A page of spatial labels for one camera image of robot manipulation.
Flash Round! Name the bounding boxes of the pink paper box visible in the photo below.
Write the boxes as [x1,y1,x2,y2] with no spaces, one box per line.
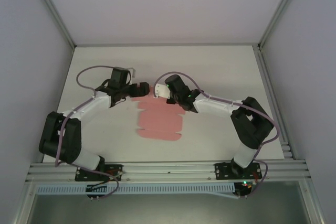
[132,94,186,143]

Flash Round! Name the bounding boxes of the grey metal panel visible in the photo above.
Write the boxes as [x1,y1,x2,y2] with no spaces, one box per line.
[20,194,320,224]

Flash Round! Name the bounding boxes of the wide aluminium base rail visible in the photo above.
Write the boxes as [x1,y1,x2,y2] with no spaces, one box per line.
[25,157,313,183]

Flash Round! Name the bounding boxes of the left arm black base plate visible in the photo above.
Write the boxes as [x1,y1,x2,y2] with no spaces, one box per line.
[74,163,124,183]

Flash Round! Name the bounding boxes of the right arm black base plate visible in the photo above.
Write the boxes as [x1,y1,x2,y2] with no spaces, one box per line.
[214,162,263,182]

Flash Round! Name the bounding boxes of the white slotted cable duct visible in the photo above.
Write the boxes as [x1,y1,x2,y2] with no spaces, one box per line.
[35,182,236,196]

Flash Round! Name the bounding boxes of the aluminium side rail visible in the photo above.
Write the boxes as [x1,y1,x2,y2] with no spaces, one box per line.
[253,45,293,160]

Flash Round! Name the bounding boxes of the aluminium frame post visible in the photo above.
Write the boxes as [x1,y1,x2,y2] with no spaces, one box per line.
[27,0,77,50]
[257,0,310,50]

